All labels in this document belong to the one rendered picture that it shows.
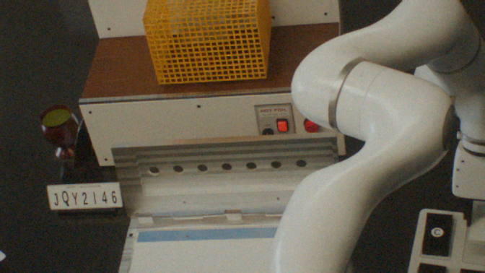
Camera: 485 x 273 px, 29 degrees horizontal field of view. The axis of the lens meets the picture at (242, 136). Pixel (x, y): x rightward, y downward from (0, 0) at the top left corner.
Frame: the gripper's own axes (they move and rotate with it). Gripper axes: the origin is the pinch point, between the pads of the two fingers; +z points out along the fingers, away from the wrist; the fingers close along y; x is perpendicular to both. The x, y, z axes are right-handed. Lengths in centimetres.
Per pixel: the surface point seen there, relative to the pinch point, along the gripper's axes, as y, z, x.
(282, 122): -41.6, -6.6, 16.5
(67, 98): -102, 2, 34
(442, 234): -6.7, 6.6, 1.5
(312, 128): -35.4, -5.4, 16.8
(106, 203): -77, 7, 0
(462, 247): -2.9, 8.1, 0.1
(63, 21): -117, -5, 64
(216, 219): -52, 7, -1
